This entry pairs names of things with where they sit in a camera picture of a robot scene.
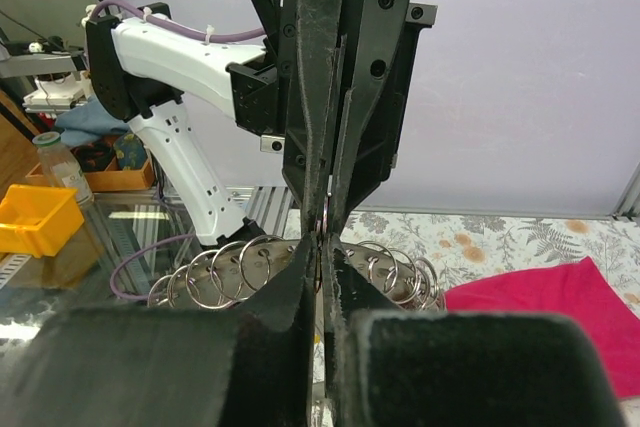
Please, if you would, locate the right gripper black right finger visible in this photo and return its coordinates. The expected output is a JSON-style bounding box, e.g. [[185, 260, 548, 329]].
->
[[321, 236, 625, 426]]

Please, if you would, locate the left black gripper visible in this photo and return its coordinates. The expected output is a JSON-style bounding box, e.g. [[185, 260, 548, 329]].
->
[[227, 0, 438, 242]]

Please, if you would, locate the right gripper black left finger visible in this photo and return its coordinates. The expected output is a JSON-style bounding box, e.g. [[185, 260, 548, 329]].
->
[[1, 234, 319, 426]]

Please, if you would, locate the large metal keyring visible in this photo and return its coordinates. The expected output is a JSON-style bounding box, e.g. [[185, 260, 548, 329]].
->
[[147, 196, 446, 313]]

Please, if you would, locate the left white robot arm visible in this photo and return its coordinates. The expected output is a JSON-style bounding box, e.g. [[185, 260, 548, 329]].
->
[[86, 0, 437, 247]]

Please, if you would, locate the magenta cloth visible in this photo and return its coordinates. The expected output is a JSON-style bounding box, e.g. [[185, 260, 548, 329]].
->
[[445, 257, 639, 400]]

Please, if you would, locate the yellow plastic bin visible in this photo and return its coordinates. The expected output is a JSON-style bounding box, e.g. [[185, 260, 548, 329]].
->
[[1, 184, 84, 258]]

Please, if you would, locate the glass bottle green cap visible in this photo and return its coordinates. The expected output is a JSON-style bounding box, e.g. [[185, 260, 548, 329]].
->
[[32, 131, 94, 207]]

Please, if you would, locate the blue cloth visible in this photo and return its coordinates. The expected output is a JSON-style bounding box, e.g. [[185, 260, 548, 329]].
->
[[55, 97, 130, 148]]

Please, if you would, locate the aluminium frame post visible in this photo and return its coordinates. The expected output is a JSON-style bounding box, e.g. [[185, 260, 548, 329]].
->
[[613, 165, 640, 219]]

